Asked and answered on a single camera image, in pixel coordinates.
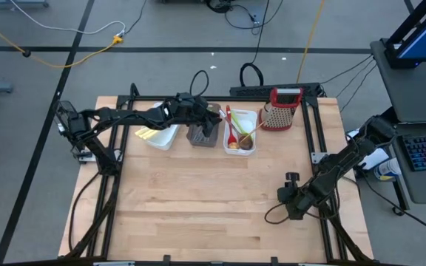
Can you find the grey translucent plastic bin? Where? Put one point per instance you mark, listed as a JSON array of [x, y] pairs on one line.
[[198, 138]]

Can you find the black aluminium table frame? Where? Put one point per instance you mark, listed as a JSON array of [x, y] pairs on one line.
[[142, 98]]

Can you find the green silicone spoon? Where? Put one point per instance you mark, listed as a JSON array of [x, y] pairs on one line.
[[237, 120]]

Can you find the white canister with yellow label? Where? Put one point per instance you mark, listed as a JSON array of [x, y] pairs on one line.
[[387, 170]]

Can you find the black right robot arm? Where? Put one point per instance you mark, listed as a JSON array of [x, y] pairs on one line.
[[346, 159]]

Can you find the red silicone spoon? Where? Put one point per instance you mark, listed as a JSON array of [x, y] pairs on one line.
[[231, 139]]

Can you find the metal box grater red trim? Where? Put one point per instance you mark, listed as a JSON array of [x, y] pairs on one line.
[[279, 114]]

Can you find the black power strip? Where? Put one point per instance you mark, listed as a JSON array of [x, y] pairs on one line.
[[246, 90]]

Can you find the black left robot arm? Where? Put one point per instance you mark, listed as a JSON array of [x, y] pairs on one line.
[[124, 118]]

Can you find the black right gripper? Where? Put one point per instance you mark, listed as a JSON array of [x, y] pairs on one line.
[[300, 199]]

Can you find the silver mounting plate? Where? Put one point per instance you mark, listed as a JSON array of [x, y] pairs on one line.
[[85, 158], [318, 158]]

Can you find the white plastic bin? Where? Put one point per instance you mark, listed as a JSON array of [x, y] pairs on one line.
[[165, 138], [250, 116]]

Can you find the grey computer cart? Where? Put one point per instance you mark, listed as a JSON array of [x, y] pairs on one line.
[[412, 92]]

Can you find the white paper sheet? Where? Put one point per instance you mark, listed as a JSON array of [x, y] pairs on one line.
[[377, 160]]

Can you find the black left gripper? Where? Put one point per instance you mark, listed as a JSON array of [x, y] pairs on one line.
[[185, 109]]

